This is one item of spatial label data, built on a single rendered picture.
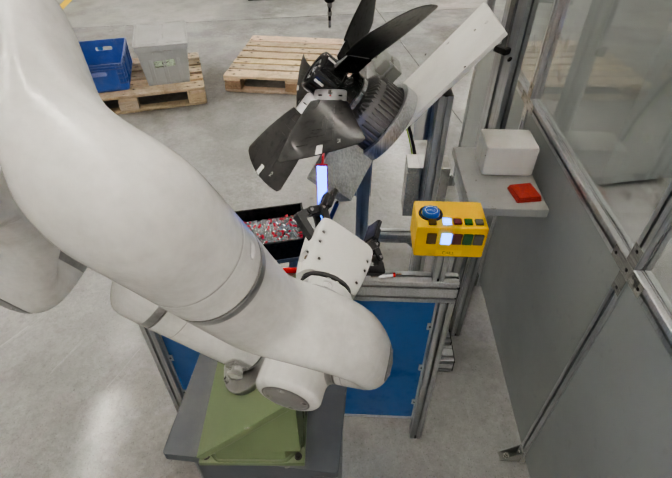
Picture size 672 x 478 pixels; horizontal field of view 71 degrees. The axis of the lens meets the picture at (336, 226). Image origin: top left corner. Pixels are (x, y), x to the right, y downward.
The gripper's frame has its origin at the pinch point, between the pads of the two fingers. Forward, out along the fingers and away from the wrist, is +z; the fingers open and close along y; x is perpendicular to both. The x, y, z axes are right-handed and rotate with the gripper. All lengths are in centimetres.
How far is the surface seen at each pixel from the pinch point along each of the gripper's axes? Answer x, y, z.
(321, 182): -20.7, -0.6, 21.5
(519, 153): -14, 54, 77
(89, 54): -294, -154, 250
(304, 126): -28, -9, 41
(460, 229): -7.8, 29.4, 22.2
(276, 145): -50, -9, 52
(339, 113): -23, -3, 47
